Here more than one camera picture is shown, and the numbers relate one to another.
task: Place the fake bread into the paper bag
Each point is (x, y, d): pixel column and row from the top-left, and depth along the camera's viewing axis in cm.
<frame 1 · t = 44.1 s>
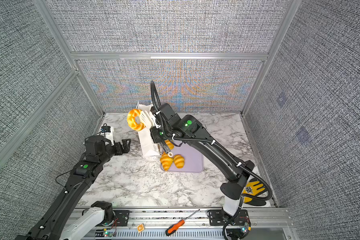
left hand: (122, 140, 78), fingers open
right hand: (153, 133, 68), fingers closed
white printed paper bag: (149, 147, 92), point 9 cm above the table
long striped croissant: (166, 161, 92), point 4 cm above the table
striped croissant lower middle: (179, 161, 92), point 4 cm above the table

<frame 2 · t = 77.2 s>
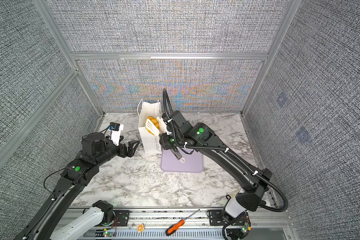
left hand: (131, 139, 70), fingers open
right hand: (163, 139, 68), fingers open
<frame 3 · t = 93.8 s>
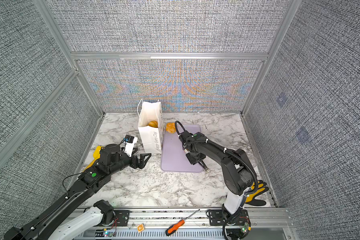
left hand: (144, 152, 74), fingers open
right hand: (197, 158, 89), fingers open
small striped croissant upper: (153, 123, 102), point 11 cm above the table
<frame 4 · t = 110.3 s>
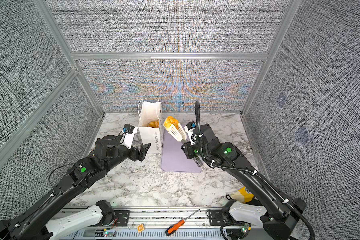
left hand: (141, 140, 67), fingers open
right hand: (184, 144, 70), fingers open
